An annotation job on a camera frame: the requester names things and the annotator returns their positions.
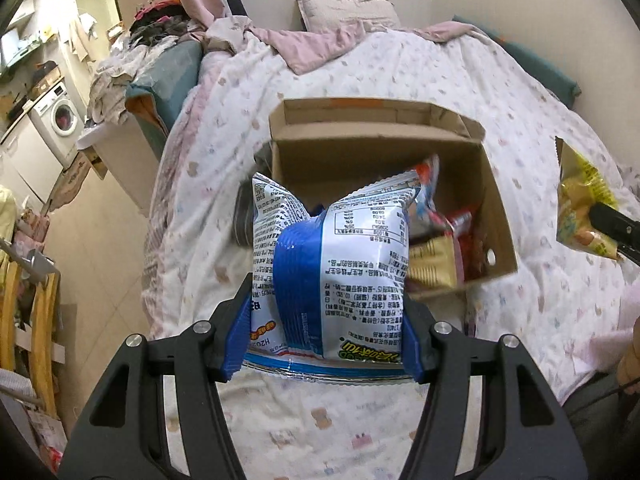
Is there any red snack bag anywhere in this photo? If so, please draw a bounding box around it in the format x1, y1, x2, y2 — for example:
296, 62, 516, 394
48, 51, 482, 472
446, 204, 485, 281

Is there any teal bolster right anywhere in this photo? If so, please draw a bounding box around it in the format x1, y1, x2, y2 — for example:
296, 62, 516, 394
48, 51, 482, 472
454, 14, 582, 108

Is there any tan brown snack packet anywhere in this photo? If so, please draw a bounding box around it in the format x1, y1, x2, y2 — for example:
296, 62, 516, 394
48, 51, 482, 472
407, 235, 464, 289

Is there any teal cushion left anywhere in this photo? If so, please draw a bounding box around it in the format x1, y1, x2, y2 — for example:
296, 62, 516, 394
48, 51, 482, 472
125, 40, 203, 159

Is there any shrimp flakes snack bag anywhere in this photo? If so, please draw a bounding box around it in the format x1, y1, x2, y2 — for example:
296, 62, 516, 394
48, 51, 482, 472
408, 154, 450, 238

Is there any yellow snack bag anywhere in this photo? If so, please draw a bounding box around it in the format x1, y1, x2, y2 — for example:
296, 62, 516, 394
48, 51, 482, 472
555, 136, 618, 260

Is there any blue white snack bag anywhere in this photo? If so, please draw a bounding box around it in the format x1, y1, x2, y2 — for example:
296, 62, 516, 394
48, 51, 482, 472
245, 170, 420, 382

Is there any white patterned bed quilt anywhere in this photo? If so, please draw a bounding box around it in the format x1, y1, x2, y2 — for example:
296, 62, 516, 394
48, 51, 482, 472
142, 30, 639, 479

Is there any person right hand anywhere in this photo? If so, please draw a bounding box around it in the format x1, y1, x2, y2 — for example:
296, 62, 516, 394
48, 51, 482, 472
616, 318, 640, 394

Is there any brown cardboard box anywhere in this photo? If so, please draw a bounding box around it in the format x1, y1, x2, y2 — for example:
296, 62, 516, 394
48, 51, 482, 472
269, 98, 518, 288

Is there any pink blanket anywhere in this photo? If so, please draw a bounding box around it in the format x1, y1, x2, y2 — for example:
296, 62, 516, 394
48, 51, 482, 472
168, 0, 482, 76

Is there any grey striped cloth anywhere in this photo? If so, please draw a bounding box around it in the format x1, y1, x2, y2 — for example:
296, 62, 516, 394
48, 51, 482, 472
232, 142, 272, 248

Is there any beige pillow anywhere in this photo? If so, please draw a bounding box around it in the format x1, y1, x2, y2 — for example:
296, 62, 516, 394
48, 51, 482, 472
296, 0, 400, 32

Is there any white washing machine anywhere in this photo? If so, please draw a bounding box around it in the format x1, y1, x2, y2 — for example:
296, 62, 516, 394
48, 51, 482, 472
28, 79, 84, 170

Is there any wooden drying rack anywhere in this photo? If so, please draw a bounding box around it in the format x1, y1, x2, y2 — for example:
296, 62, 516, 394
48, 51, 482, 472
1, 240, 65, 418

